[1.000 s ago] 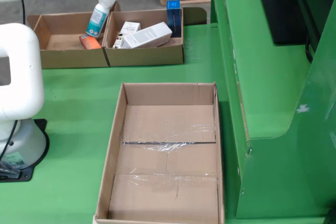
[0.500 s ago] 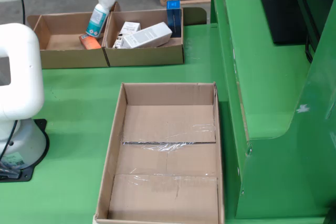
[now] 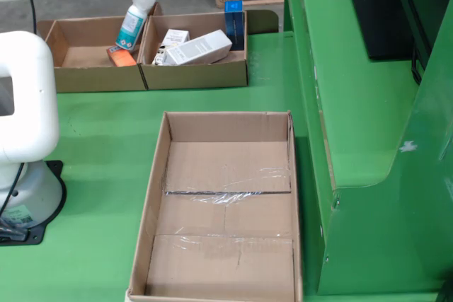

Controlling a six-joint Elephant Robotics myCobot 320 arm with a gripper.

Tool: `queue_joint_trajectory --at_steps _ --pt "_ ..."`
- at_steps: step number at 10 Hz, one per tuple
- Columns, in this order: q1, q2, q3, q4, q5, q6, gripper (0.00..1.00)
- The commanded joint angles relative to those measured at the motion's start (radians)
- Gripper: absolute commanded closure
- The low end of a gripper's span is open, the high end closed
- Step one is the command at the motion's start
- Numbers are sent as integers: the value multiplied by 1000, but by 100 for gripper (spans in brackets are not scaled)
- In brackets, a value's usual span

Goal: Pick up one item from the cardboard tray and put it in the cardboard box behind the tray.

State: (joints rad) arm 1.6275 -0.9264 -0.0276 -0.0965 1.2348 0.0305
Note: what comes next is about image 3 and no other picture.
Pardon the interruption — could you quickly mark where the black flat panel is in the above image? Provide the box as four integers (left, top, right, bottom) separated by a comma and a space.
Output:
341, 0, 432, 69

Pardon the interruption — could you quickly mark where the small white printed carton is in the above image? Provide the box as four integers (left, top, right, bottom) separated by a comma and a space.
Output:
151, 28, 190, 66

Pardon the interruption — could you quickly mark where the thin black cabinet cable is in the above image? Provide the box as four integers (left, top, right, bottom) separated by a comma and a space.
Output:
410, 45, 425, 86

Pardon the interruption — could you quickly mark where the dark blue carton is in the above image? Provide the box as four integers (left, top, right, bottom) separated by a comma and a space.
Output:
224, 0, 246, 52

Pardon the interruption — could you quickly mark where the green metal cabinet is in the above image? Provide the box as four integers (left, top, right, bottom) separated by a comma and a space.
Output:
282, 0, 453, 296

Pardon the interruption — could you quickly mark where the long black cable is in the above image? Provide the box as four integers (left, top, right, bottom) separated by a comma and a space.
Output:
0, 0, 38, 219

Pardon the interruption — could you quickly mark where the white bottle teal label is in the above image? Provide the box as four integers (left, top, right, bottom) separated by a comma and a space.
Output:
115, 0, 157, 52

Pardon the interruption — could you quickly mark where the orange red carton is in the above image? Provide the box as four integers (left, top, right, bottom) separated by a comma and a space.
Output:
105, 45, 138, 68

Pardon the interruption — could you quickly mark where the large flat cardboard tray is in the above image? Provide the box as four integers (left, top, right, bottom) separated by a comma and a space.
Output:
127, 110, 304, 302

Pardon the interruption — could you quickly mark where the open brown cardboard box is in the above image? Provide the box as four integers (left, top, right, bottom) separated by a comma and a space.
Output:
139, 1, 248, 91
37, 15, 149, 93

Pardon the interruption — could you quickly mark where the large white carton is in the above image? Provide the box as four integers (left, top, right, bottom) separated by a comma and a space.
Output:
163, 29, 233, 66

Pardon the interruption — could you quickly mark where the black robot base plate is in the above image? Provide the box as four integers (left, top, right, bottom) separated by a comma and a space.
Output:
0, 160, 68, 246

